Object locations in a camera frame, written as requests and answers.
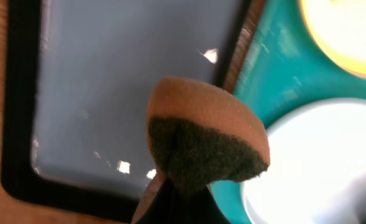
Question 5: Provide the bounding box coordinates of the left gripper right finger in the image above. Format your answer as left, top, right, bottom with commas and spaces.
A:
182, 186, 230, 224

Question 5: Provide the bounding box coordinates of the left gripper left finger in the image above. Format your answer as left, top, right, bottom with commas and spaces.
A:
137, 179, 178, 224

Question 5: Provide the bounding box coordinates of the light blue plate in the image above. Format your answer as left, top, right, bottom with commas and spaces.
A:
241, 98, 366, 223

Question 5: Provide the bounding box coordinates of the yellow-green plate top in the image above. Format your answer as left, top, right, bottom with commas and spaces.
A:
298, 0, 366, 79

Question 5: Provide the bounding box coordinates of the black tray with water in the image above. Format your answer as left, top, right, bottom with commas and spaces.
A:
1, 0, 250, 223

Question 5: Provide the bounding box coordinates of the teal plastic serving tray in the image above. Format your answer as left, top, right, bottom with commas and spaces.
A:
211, 1, 366, 223

